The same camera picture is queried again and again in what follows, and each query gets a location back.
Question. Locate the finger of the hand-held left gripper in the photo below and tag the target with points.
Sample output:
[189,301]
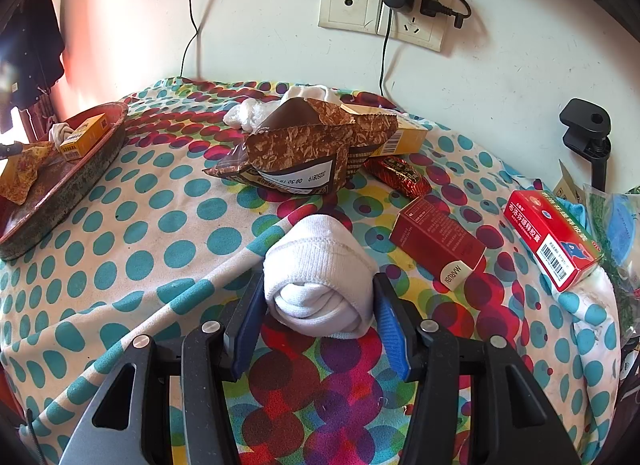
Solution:
[11,149]

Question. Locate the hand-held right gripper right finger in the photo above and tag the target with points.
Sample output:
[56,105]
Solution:
[392,330]

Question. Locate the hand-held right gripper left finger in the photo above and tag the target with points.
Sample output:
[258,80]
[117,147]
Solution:
[247,326]

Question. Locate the red round basin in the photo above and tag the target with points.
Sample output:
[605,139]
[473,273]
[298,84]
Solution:
[65,195]

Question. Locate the dark red box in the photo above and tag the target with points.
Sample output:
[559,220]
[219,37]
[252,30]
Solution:
[435,235]

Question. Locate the brown crinkled snack bag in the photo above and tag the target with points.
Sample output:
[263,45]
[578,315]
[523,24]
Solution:
[295,155]

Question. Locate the yellow cartoon medicine box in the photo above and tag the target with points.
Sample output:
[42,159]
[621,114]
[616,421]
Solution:
[406,137]

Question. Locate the orange snack packet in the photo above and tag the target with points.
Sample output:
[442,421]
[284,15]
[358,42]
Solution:
[22,175]

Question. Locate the knotted white sock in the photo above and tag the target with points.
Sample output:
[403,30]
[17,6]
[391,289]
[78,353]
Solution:
[59,132]

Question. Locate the small yellow medicine box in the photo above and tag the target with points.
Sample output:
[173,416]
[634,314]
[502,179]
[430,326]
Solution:
[82,140]

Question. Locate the dark hanging cloth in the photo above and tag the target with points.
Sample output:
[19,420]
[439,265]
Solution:
[30,55]

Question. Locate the polka dot cloth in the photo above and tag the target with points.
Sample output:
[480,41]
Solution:
[150,265]

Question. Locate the red candy wrapper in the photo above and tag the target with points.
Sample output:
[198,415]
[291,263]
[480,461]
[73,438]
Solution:
[400,175]

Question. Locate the red and white medicine box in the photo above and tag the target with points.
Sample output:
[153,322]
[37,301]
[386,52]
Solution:
[550,230]

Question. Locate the crumpled white plastic bag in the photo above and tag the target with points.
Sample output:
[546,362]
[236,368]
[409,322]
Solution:
[245,115]

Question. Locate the clear bag with blue item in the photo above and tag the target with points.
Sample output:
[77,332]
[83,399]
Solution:
[620,225]

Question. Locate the black clamp stand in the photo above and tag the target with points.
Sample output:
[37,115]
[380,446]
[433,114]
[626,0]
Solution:
[585,120]

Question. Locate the black angled plug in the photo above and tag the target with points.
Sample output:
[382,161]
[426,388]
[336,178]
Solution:
[432,6]

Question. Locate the white wall power socket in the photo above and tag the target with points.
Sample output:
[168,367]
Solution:
[420,31]

